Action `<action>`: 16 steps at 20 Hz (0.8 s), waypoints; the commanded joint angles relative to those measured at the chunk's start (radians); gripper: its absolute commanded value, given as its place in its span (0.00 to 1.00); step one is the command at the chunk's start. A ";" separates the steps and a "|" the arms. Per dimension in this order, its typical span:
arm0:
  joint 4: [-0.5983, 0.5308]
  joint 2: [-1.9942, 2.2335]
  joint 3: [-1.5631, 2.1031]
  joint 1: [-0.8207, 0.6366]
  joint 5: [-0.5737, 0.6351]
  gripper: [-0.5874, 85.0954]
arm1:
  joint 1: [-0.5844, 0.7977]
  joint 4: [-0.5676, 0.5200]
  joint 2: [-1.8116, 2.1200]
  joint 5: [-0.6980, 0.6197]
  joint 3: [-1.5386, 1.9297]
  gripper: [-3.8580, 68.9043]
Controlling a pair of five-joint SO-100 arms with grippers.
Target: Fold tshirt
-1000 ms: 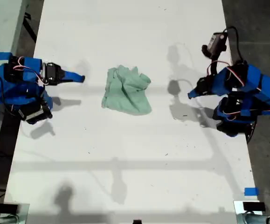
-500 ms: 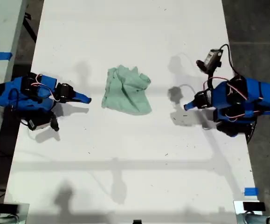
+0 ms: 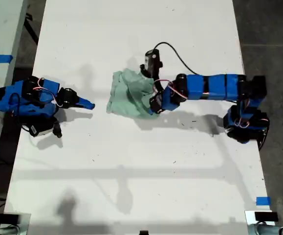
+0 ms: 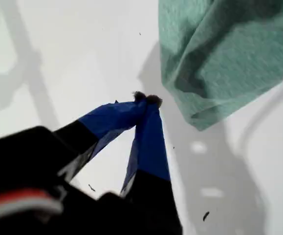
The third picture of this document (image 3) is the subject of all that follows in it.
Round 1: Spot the pale green T-shirt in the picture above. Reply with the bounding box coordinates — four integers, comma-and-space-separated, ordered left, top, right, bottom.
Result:
106, 68, 159, 120

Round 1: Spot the shiny metal plate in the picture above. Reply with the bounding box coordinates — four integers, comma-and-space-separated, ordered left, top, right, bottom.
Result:
3, 212, 31, 235
244, 210, 276, 235

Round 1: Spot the small black box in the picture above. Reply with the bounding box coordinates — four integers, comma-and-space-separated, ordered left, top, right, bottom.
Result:
255, 211, 279, 223
0, 213, 20, 225

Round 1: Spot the blue tape patch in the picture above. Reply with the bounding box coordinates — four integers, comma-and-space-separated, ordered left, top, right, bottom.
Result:
256, 196, 271, 206

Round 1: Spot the grey metal pipe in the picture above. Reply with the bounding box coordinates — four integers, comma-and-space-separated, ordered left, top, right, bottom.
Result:
256, 222, 283, 235

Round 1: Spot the gripper camera stalk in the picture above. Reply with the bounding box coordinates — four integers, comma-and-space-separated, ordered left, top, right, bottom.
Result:
50, 118, 63, 139
139, 63, 168, 95

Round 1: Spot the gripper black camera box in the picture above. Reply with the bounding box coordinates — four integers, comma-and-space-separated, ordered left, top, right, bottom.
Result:
28, 123, 53, 138
145, 49, 162, 74

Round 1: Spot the gripper camera cable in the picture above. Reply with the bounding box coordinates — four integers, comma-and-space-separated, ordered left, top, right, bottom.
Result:
9, 92, 21, 116
153, 42, 198, 75

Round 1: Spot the black base cable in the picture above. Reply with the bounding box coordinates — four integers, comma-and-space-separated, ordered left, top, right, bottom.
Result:
258, 127, 271, 151

